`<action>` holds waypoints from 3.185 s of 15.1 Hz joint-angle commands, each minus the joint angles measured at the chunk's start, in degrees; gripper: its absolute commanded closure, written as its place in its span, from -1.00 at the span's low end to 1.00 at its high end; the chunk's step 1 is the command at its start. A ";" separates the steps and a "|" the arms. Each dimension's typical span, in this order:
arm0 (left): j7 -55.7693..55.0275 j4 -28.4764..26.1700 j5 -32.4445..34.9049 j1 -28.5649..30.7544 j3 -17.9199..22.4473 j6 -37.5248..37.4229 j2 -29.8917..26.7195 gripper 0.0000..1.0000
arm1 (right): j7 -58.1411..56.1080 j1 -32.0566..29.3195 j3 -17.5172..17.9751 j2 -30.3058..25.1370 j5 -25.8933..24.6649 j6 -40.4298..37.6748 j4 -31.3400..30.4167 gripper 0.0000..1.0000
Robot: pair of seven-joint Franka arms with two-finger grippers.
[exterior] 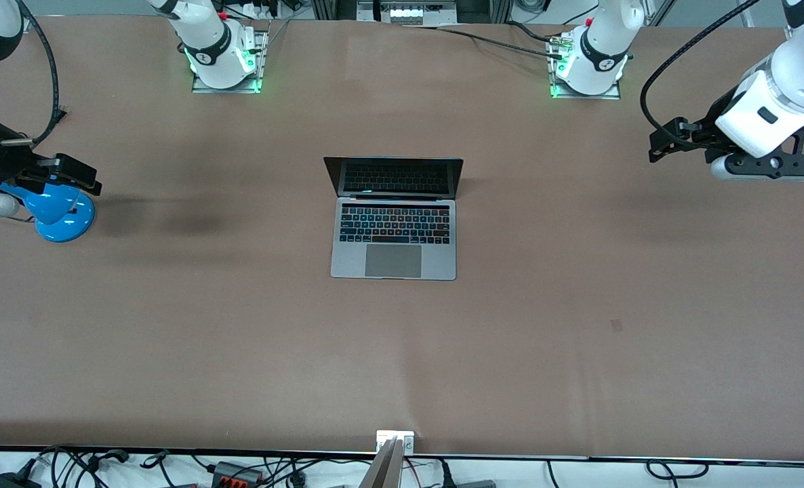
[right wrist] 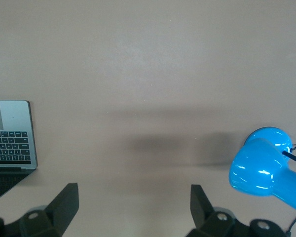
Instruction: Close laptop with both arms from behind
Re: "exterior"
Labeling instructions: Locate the thin black table cable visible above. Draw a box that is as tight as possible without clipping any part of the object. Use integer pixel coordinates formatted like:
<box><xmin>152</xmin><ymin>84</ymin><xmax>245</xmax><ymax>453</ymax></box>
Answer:
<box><xmin>402</xmin><ymin>24</ymin><xmax>565</xmax><ymax>60</ymax></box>

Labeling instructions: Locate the looped black cable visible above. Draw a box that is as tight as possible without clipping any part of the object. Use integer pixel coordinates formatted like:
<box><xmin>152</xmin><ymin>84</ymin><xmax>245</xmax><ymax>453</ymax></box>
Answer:
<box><xmin>646</xmin><ymin>459</ymin><xmax>711</xmax><ymax>479</ymax></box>

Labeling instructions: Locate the grey camera mount bar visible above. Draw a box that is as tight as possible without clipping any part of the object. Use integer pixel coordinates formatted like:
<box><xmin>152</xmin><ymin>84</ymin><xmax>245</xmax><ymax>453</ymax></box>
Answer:
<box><xmin>359</xmin><ymin>437</ymin><xmax>403</xmax><ymax>488</ymax></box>

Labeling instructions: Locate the grey laptop with black keyboard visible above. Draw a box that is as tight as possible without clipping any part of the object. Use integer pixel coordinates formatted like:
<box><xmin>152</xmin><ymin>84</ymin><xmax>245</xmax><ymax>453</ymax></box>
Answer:
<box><xmin>323</xmin><ymin>157</ymin><xmax>464</xmax><ymax>281</ymax></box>

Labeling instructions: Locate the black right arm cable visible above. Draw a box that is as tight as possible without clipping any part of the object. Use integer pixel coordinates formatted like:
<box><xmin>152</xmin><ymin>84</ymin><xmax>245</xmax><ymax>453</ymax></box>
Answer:
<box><xmin>16</xmin><ymin>0</ymin><xmax>64</xmax><ymax>147</ymax></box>

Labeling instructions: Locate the silver camera mount bracket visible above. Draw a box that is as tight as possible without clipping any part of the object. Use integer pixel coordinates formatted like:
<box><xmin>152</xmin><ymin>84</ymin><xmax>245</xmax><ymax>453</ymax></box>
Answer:
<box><xmin>376</xmin><ymin>430</ymin><xmax>416</xmax><ymax>454</ymax></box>

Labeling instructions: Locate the metal electronics box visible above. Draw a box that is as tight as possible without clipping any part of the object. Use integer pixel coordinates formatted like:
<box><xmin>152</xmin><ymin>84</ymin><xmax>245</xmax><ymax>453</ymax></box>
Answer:
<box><xmin>357</xmin><ymin>0</ymin><xmax>458</xmax><ymax>26</ymax></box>

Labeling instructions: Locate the thick black table cable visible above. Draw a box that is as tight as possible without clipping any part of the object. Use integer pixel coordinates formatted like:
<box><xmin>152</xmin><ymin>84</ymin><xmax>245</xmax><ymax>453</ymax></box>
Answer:
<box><xmin>507</xmin><ymin>20</ymin><xmax>562</xmax><ymax>45</ymax></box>

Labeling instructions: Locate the orange black connector block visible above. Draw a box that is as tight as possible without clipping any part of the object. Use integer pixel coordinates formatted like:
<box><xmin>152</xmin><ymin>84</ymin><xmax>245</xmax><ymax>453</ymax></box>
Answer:
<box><xmin>210</xmin><ymin>461</ymin><xmax>265</xmax><ymax>488</ymax></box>

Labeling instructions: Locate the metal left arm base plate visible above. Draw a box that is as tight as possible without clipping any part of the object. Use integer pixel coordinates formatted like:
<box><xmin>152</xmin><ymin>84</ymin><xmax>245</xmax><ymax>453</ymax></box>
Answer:
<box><xmin>548</xmin><ymin>34</ymin><xmax>623</xmax><ymax>101</ymax></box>

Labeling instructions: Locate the white power strip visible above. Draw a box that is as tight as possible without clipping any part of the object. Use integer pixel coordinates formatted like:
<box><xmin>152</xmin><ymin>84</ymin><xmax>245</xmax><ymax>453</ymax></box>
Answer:
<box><xmin>224</xmin><ymin>0</ymin><xmax>287</xmax><ymax>21</ymax></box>

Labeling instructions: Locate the blue desk lamp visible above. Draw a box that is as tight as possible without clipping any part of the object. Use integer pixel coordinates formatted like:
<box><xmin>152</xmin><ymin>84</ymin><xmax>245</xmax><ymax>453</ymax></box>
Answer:
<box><xmin>5</xmin><ymin>182</ymin><xmax>96</xmax><ymax>243</ymax></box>

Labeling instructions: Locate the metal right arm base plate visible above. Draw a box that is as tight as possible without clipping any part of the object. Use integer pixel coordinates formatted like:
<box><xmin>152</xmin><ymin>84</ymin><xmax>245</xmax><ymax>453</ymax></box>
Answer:
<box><xmin>192</xmin><ymin>27</ymin><xmax>268</xmax><ymax>94</ymax></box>

